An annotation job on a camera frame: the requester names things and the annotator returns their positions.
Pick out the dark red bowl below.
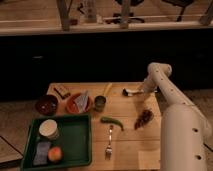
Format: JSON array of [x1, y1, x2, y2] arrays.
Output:
[[35, 95, 58, 116]]

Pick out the black office chair base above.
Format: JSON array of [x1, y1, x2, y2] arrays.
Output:
[[106, 0, 145, 24]]

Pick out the metal cup wooden handle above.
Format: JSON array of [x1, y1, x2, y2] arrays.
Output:
[[94, 83, 112, 112]]

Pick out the green chili pepper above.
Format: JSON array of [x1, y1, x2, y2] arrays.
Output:
[[100, 117, 124, 131]]

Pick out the white handled dish brush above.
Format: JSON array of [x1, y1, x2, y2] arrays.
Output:
[[122, 88, 143, 97]]

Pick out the brown pine cone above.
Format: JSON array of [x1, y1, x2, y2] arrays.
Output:
[[134, 109, 154, 130]]

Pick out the metal fork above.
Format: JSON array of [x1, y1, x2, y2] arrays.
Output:
[[105, 125, 113, 160]]

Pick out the white folded paper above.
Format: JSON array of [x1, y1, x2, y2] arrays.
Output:
[[74, 91, 88, 113]]

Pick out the orange bowl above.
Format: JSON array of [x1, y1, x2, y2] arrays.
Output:
[[66, 93, 93, 114]]

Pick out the white round container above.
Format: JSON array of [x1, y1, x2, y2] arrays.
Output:
[[39, 119, 59, 140]]

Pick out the grey sponge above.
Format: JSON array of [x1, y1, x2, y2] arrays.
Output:
[[33, 141, 51, 166]]

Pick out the green plastic tray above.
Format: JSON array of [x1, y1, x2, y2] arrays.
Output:
[[20, 114, 92, 171]]

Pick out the orange peach fruit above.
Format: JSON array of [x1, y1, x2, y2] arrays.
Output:
[[48, 146, 63, 163]]

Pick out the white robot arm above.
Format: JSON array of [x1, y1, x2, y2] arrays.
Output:
[[139, 62, 213, 171]]

